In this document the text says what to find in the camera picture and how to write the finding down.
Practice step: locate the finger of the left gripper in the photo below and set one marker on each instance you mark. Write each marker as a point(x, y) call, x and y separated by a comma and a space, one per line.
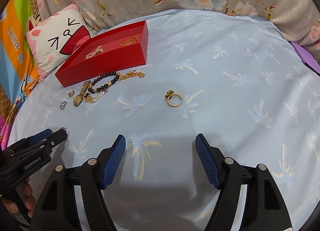
point(29, 141)
point(51, 141)

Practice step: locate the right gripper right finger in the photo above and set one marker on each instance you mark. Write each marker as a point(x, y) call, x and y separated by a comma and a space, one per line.
point(264, 208)

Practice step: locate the purple notebook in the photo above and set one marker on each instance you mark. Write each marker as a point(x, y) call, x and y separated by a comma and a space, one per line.
point(307, 58)

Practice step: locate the gold wristwatch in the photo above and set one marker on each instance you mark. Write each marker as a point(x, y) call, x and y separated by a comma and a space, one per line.
point(80, 97)

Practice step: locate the pink cat face pillow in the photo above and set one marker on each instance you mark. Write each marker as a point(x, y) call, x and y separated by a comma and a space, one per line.
point(56, 38)

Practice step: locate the gold chain bangle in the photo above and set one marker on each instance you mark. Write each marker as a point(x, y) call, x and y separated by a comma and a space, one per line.
point(129, 41)

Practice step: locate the colorful cartoon bedsheet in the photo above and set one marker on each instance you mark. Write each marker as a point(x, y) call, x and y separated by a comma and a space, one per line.
point(19, 74)

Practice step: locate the red jewelry tray box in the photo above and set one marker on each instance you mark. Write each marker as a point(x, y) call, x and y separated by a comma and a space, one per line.
point(102, 54)

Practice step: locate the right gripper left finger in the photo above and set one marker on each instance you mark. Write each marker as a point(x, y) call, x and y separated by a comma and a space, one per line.
point(56, 207)

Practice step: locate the person left hand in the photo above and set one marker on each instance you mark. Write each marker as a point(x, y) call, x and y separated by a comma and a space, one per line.
point(29, 200)

